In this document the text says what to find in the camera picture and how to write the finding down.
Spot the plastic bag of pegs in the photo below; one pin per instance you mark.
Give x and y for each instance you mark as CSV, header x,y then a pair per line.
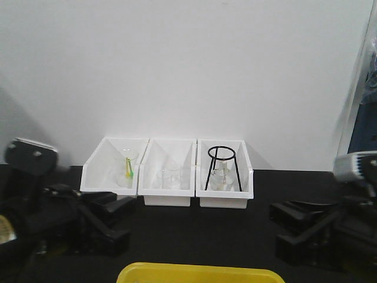
x,y
349,111

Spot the clear conical flask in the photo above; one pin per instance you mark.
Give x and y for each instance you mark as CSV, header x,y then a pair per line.
x,y
221,178

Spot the black wire tripod stand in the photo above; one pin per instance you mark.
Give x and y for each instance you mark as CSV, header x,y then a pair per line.
x,y
217,154

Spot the right white storage bin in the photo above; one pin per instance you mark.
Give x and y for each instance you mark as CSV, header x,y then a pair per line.
x,y
215,199

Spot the grey pegboard drying rack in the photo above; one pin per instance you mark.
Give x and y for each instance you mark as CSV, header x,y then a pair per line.
x,y
364,131

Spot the middle white storage bin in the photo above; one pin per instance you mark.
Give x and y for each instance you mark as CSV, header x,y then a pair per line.
x,y
158,153

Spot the white storage bin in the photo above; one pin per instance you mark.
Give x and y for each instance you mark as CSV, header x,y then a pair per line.
x,y
98,171
158,153
215,199

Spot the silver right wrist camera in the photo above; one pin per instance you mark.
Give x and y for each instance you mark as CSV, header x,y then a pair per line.
x,y
359,167

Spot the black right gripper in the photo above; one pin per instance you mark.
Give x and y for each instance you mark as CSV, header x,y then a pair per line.
x,y
342,235

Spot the left white storage bin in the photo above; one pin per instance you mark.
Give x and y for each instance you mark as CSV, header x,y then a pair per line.
x,y
98,171

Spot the yellow plastic tray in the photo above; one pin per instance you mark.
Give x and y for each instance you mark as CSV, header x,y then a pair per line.
x,y
159,272

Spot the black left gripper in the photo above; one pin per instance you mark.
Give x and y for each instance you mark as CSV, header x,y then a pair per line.
x,y
37,219

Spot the glass beaker with droppers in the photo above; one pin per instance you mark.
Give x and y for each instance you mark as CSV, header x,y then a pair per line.
x,y
124,167

